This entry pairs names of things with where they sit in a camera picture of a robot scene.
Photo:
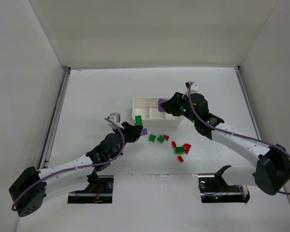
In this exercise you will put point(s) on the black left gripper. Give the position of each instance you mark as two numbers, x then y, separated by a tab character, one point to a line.
131	133

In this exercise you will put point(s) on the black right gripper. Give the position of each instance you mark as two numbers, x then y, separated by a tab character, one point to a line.
175	105

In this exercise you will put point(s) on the small purple curved lego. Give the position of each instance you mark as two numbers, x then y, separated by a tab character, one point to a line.
144	132

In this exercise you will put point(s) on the long green lego plate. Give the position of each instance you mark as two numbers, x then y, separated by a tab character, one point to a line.
138	120

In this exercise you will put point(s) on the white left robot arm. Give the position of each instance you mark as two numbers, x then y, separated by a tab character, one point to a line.
36	186

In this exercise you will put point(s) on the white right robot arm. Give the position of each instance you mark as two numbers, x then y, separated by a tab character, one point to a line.
271	163

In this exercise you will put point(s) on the green square lego left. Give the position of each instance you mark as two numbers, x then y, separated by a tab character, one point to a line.
152	138

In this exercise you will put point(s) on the green square lego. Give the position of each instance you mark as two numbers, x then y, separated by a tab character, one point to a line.
152	138
161	139

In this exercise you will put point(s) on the white divided plastic container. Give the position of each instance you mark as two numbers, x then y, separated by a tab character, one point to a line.
148	109

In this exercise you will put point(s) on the green square lego right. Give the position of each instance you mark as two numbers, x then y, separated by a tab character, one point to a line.
161	139

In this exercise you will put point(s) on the red curved lego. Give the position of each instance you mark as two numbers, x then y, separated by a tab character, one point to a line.
187	148

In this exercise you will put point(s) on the green two-stud lego brick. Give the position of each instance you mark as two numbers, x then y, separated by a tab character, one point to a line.
179	150

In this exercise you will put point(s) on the small red lego lower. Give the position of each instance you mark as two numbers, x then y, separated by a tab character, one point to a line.
181	160

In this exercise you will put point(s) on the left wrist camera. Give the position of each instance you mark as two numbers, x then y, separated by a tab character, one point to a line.
113	120

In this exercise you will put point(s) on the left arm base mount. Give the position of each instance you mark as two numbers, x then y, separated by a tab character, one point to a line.
98	191

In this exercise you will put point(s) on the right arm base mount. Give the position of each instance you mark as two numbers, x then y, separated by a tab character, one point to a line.
214	189

